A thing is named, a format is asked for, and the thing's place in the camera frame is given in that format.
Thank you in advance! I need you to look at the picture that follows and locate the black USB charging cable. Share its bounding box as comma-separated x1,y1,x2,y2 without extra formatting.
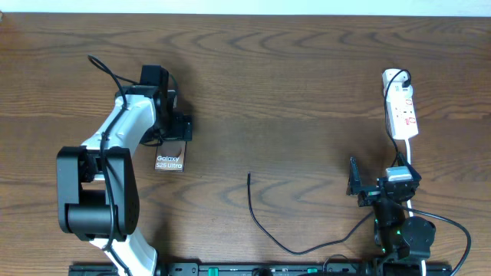
246,68,413,256

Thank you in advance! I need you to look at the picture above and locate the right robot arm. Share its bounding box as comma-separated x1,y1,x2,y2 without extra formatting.
347,153,436,275

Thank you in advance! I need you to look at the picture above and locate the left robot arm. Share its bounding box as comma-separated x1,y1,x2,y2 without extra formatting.
56,65,193,275

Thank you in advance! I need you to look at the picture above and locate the white power strip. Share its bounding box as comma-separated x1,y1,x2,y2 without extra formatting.
382,68,418,140

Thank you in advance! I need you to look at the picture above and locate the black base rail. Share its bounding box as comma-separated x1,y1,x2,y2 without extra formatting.
68,260,452,276

